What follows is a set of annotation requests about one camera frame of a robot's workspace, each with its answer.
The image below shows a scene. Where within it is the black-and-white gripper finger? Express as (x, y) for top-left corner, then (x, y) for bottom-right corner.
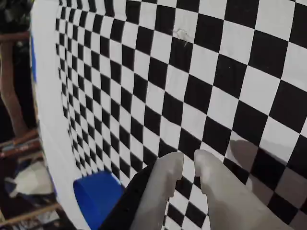
(98, 152), (185, 230)

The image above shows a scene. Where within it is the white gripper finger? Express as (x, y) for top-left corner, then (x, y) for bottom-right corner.
(193, 149), (293, 230)

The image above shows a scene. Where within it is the blue round box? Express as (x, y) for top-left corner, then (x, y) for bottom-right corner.
(73, 170), (126, 230)

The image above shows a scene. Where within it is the wooden bookshelf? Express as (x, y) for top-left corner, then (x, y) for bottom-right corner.
(0, 143), (63, 230)

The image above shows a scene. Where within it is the white checkerboard paper mat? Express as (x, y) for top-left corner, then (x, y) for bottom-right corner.
(30, 0), (307, 230)

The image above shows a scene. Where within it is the blue and white penguin figure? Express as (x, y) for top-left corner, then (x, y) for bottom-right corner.
(4, 165), (55, 199)

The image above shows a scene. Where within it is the wooden chair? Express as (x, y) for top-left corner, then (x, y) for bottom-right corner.
(0, 32), (40, 156)

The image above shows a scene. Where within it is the blue tape strip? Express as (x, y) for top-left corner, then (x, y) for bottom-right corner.
(30, 40), (38, 84)

